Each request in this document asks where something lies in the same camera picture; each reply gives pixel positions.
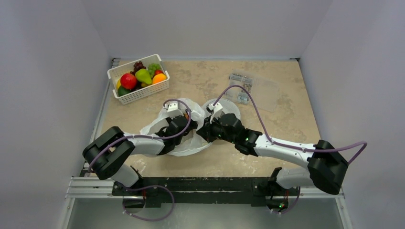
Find white plastic bag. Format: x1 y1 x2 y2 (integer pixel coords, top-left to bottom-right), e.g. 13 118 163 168
140 98 212 156

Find fake orange fruit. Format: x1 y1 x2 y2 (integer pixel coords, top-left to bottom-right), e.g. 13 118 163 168
152 73 167 84

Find fake green pear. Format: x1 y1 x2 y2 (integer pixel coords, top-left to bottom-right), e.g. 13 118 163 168
135 69 152 85

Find fake red fruit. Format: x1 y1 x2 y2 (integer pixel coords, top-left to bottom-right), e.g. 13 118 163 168
120 73 138 90

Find fake green grapes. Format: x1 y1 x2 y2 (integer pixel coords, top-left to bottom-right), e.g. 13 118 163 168
147 63 161 78

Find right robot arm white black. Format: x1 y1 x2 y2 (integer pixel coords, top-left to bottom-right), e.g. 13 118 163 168
196 113 349 195

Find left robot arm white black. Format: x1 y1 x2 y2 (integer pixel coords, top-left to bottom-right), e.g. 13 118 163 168
82 115 197 195

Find fake green avocado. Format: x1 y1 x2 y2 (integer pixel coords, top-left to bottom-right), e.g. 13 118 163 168
117 86 131 97

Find fake purple grapes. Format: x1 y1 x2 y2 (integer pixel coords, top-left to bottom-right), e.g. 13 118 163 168
130 61 146 75

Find fake yellow banana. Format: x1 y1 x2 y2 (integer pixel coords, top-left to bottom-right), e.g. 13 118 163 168
116 79 121 90

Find white filament spool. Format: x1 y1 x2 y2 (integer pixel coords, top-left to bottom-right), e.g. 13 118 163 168
202 98 241 119

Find clear plastic screw box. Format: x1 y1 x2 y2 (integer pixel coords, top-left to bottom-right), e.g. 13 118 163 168
224 69 279 112

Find white plastic basket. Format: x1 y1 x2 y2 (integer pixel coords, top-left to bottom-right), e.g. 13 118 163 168
107 54 170 104

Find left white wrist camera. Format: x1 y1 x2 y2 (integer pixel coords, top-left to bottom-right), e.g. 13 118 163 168
163 101 182 117

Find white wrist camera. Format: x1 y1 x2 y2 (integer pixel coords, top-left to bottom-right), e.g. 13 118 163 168
207 101 223 123
163 101 182 117

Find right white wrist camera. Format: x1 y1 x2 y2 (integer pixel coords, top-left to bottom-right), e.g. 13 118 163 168
207 101 223 123

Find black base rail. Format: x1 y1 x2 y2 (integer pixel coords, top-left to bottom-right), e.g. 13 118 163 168
112 177 298 209

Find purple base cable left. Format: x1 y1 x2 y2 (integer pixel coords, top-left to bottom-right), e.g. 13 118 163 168
122 185 176 221

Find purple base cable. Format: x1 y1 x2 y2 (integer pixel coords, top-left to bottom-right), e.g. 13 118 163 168
122 185 176 221
269 186 302 216

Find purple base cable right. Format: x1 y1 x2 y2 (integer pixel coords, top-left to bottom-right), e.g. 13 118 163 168
269 186 302 216

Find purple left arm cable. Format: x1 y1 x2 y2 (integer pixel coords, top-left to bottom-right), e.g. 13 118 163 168
88 99 192 173

